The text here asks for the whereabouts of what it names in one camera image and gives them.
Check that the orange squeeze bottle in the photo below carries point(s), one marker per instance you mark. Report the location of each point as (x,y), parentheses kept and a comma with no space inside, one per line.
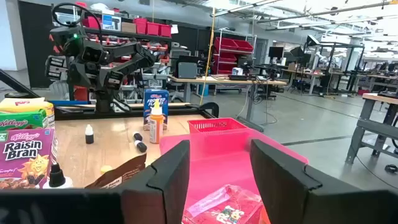
(156,130)

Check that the black table frame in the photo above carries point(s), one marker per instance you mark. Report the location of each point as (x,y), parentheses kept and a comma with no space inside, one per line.
(124,112)

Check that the black-framed robot workstation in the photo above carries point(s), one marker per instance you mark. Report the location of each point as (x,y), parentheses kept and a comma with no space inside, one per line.
(311,40)

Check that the purple Raisin Bran box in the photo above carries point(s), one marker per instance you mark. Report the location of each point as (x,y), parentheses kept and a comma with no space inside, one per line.
(25,155)

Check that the pink plastic tray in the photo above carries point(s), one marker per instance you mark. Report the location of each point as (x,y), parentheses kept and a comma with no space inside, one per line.
(217,161)

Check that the black monitor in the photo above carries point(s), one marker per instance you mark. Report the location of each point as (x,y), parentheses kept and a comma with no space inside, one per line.
(276,52)

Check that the yellow Corn Pops box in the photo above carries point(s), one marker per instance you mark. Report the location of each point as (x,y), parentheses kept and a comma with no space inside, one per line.
(28,105)

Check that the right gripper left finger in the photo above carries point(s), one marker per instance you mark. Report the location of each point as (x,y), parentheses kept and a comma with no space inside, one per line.
(168,186)

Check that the brown snack packet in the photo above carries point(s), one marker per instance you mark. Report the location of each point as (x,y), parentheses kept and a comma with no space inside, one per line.
(118,175)

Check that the metal rack with red bins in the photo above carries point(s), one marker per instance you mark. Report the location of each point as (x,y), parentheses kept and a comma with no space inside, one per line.
(227,43)

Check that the yellow bottle cap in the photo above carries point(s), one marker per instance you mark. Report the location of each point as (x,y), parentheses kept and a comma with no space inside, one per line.
(106,169)

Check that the wooden bench grey legs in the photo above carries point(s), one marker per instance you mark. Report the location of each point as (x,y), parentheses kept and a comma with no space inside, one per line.
(373,126)

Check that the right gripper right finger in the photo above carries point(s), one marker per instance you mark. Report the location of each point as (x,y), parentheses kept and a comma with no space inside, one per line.
(280,186)

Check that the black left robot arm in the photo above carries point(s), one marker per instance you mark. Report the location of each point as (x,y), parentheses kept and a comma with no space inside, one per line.
(130,57)

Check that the white bottle black cap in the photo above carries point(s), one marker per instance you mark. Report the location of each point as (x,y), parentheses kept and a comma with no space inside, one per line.
(57,179)

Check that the red mini cereal box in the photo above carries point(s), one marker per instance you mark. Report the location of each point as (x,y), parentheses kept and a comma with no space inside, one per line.
(224,208)

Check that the blue Frosted Flakes box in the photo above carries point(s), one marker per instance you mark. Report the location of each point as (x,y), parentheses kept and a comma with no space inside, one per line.
(155,96)

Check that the grey computer case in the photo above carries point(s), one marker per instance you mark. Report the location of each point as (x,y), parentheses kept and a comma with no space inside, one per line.
(186,71)

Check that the blue bin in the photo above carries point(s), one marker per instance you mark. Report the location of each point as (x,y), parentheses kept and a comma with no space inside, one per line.
(204,90)

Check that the red mesh basket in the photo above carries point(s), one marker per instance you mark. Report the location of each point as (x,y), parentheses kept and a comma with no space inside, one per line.
(214,125)

